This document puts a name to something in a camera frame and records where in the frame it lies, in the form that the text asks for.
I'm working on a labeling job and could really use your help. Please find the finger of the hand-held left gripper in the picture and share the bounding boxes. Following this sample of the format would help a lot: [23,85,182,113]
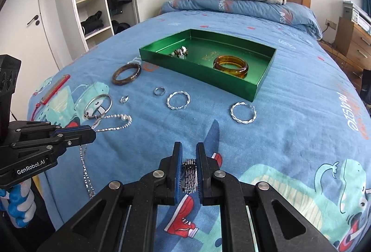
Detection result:
[59,128,97,152]
[54,125,91,137]

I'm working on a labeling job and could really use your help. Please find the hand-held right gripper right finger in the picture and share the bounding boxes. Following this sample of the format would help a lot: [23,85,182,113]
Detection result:
[196,141,339,252]

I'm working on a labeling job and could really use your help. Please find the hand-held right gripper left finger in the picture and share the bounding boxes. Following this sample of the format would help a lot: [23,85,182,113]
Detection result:
[38,141,184,252]

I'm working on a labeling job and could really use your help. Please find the silver link watch band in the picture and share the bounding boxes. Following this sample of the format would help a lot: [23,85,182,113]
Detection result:
[181,159,199,193]

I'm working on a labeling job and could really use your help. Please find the plain silver bangle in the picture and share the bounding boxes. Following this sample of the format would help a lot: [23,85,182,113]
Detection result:
[84,94,113,120]

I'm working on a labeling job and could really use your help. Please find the silver chain necklace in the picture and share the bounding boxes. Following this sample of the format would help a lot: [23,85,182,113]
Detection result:
[80,114,133,200]

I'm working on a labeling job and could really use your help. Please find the twisted silver bracelet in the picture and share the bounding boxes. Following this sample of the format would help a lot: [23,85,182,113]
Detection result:
[166,91,191,111]
[230,102,257,125]

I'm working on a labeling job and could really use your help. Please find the dark brown bangle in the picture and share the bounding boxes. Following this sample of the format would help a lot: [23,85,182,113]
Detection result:
[112,63,142,86]

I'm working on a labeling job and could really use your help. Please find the green tray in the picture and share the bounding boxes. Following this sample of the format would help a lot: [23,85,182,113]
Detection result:
[139,28,277,102]

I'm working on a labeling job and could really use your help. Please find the person's left hand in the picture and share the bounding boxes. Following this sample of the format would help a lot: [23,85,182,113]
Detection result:
[0,180,37,229]

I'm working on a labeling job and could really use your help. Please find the white door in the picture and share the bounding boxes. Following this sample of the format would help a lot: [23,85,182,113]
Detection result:
[0,0,64,125]

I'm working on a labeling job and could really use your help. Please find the amber bangle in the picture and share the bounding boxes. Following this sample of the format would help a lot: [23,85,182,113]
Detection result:
[213,56,250,79]

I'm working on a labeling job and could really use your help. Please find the black bag on shelf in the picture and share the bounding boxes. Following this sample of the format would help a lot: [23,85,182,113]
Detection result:
[80,11,104,36]

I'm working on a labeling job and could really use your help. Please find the black backpack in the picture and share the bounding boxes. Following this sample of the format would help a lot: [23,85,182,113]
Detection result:
[111,20,131,34]

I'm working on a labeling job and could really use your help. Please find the blue printed bed cover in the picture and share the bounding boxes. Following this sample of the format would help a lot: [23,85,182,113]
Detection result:
[27,13,371,252]

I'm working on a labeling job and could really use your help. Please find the folded blue quilt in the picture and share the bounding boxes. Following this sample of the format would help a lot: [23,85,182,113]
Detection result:
[159,0,323,40]

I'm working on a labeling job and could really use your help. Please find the low wooden nightstand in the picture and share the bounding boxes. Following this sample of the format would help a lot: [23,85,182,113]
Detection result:
[319,41,364,91]

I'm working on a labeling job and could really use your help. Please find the wooden dresser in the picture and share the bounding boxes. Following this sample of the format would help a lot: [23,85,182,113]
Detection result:
[335,17,371,68]

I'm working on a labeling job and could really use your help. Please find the white printer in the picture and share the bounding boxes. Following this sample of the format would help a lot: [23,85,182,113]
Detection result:
[343,1,371,35]

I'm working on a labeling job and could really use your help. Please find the beaded stone bracelet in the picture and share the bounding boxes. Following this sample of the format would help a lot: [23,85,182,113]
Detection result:
[169,46,190,60]

